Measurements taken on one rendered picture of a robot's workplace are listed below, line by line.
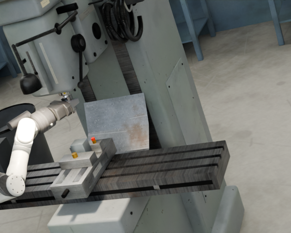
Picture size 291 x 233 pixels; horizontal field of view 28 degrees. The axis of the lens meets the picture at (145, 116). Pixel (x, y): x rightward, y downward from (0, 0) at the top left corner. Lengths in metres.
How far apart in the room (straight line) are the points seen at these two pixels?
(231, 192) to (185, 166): 1.09
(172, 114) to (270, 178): 1.17
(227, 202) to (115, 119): 0.90
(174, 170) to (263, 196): 1.39
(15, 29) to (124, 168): 0.72
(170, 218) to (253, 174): 1.16
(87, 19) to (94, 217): 0.79
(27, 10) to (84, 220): 0.85
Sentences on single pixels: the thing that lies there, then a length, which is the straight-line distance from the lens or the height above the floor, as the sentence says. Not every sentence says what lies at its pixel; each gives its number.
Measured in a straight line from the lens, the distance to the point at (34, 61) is 2.19.
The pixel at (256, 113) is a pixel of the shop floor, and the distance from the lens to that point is 4.55.
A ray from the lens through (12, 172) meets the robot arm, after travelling 2.14.
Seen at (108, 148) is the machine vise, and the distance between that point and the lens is 2.51.
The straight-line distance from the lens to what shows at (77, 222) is 2.37.
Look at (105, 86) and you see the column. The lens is 2.71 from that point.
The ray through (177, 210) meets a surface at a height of 0.46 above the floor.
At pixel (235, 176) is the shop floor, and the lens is 3.84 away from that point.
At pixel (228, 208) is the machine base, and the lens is 3.22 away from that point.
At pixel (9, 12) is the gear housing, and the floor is 1.67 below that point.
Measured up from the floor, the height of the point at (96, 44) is 1.40.
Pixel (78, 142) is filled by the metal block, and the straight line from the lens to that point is 2.44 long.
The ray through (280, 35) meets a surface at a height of 0.10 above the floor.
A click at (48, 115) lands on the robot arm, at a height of 1.26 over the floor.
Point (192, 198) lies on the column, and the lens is 2.91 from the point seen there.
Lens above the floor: 2.03
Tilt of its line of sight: 23 degrees down
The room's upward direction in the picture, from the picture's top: 20 degrees counter-clockwise
